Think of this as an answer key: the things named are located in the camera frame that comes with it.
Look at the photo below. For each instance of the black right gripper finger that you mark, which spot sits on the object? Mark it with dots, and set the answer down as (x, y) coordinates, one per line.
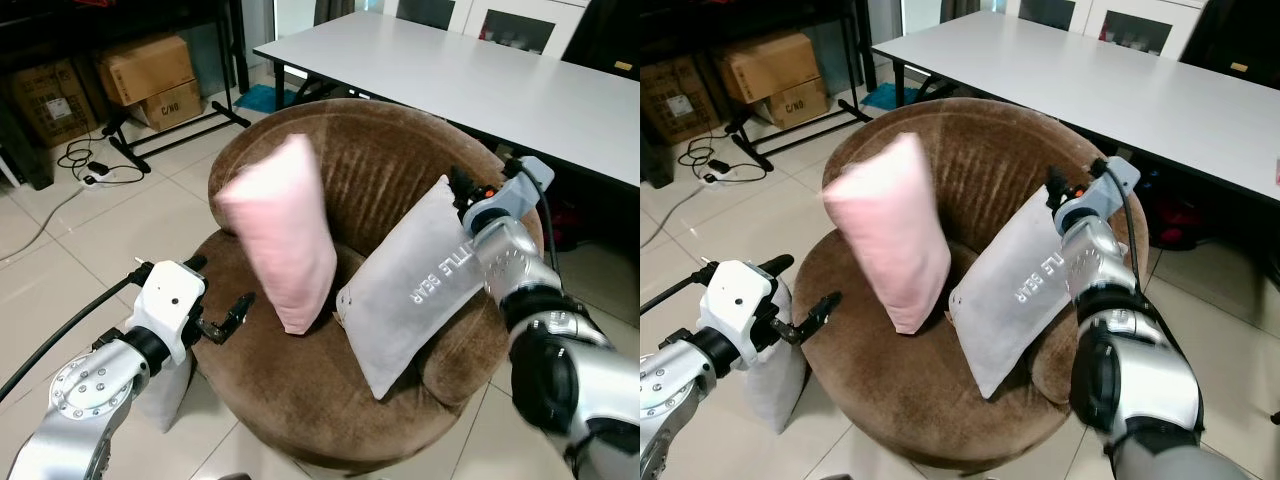
(1056, 186)
(460, 186)

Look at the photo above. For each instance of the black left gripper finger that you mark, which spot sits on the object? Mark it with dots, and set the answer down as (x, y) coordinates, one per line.
(195, 263)
(818, 322)
(232, 322)
(776, 265)

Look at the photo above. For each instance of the pink pillow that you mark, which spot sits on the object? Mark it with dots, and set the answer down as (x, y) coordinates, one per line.
(890, 230)
(280, 230)

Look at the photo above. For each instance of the grey pillow with white lettering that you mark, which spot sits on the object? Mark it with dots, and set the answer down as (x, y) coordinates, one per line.
(400, 310)
(1000, 310)

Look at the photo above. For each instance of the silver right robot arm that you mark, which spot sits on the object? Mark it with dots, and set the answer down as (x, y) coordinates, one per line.
(1140, 370)
(560, 370)

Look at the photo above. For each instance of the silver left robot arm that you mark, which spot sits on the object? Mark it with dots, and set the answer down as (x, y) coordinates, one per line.
(90, 390)
(670, 390)

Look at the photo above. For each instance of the brown round velvet sofa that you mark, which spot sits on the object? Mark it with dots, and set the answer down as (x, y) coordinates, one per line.
(380, 150)
(1000, 160)

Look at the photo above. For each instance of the plain grey pillow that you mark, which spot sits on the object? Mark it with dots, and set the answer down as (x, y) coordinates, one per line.
(780, 390)
(170, 395)

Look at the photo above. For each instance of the blue floor mat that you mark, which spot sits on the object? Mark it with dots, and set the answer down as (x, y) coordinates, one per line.
(890, 96)
(265, 97)

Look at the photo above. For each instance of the long white table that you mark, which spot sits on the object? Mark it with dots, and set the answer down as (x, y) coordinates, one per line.
(450, 80)
(1080, 85)

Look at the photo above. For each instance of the white power strip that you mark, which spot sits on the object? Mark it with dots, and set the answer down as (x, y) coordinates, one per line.
(95, 180)
(717, 179)

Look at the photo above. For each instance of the small brown cardboard box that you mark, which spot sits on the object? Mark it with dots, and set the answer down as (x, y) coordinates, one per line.
(170, 108)
(795, 105)

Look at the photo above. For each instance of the white cabinet with glass doors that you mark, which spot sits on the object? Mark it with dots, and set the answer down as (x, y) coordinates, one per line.
(470, 15)
(1090, 15)

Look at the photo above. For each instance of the cardboard box with white label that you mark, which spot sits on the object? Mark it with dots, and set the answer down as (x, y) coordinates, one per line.
(50, 105)
(680, 100)

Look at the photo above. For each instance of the black furniture piece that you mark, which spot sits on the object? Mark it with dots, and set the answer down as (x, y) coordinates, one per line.
(605, 35)
(1235, 40)

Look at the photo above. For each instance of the black metal rack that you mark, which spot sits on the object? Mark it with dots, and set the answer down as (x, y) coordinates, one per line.
(720, 15)
(100, 15)

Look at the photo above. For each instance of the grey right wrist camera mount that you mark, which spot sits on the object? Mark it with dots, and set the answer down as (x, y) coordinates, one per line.
(510, 200)
(1100, 195)

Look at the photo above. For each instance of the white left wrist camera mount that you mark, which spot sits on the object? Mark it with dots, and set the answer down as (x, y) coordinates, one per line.
(165, 305)
(735, 305)

